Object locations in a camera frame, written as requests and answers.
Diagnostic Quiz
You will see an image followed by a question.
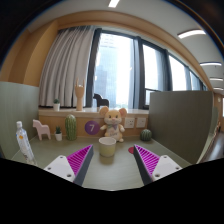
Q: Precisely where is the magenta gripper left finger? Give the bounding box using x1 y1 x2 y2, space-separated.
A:
44 145 93 186

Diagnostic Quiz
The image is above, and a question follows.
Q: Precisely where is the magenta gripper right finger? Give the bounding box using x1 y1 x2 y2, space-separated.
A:
133 145 181 185

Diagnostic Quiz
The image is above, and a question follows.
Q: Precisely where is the clear plastic water bottle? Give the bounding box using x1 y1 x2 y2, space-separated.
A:
16 121 37 165

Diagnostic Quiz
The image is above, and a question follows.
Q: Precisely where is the red round coaster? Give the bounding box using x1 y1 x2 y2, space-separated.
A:
128 147 134 154

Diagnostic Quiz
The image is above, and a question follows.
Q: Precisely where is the round green ceramic cactus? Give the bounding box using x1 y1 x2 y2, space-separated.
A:
140 129 152 141

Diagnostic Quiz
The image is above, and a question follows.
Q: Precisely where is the small potted plant on desk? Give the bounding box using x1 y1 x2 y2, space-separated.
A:
55 126 62 141

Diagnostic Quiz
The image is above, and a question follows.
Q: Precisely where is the pale yellow cup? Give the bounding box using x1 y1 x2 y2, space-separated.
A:
99 137 116 157

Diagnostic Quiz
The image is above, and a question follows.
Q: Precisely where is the tall green ceramic cactus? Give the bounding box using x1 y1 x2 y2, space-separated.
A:
65 114 77 140

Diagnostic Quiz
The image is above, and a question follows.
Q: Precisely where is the pink wooden horse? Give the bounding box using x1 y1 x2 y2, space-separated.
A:
33 120 51 139

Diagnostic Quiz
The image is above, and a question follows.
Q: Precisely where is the plush mouse toy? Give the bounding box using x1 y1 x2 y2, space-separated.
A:
99 106 127 142

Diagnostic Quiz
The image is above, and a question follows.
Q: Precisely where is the small potted plant on sill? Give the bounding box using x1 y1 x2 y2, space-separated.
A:
53 99 60 111

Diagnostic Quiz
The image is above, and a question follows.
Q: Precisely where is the black horse figurine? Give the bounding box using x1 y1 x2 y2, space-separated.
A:
93 94 109 107

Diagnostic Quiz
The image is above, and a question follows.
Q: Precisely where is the wooden hand sculpture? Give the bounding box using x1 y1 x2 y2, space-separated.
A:
75 79 85 111

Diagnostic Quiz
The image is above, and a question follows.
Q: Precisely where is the grey curtain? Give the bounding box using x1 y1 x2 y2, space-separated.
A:
39 26 95 107

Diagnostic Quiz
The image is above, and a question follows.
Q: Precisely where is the white wall socket right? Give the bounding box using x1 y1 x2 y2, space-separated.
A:
136 118 146 128

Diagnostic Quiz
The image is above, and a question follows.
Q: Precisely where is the white wall socket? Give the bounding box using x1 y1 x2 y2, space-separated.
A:
136 118 146 128
124 118 135 128

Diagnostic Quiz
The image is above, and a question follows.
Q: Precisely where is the white wall socket left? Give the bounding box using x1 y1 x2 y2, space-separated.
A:
124 118 135 128

